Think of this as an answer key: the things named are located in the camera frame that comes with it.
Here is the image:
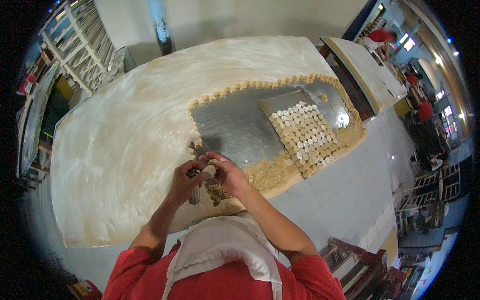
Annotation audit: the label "large rolled floured dough sheet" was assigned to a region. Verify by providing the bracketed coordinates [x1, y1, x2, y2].
[50, 35, 369, 249]

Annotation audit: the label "dark wooden bench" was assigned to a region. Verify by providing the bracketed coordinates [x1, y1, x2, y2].
[319, 237, 409, 300]

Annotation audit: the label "leaning metal sheet tray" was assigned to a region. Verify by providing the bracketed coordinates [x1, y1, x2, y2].
[16, 61, 61, 178]

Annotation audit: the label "round metal dough cutter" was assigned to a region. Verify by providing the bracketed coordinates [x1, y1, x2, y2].
[188, 169, 202, 205]

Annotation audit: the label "green crate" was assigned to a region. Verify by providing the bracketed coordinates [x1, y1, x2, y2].
[40, 75, 74, 139]

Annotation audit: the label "round cut dough piece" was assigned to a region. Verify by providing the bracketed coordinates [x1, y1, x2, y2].
[202, 160, 220, 179]

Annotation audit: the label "wooden slatted rack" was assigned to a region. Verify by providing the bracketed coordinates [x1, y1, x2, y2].
[393, 163, 463, 230]

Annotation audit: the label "person's body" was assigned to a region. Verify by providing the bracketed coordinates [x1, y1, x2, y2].
[102, 212, 347, 300]

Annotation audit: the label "rows of dough rounds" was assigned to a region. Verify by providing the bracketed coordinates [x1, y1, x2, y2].
[269, 100, 343, 178]

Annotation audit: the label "square metal baking tray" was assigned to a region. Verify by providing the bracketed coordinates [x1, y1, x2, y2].
[258, 89, 354, 180]

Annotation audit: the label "person's right hand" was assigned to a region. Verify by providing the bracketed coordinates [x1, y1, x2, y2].
[199, 151, 256, 200]

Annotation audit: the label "red container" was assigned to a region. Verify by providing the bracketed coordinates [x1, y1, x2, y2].
[67, 280, 103, 300]

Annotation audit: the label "pile of dough scraps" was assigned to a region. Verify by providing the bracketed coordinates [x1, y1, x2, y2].
[244, 150, 301, 193]

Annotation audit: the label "painted pillar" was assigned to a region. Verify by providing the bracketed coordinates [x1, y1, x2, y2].
[147, 0, 176, 56]

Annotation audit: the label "table with floured board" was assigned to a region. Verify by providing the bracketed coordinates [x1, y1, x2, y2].
[319, 35, 409, 116]

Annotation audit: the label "white metal rack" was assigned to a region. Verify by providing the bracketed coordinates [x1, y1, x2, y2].
[40, 0, 126, 95]

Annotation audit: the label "person's left hand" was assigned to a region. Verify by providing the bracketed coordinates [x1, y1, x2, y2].
[167, 160, 211, 205]

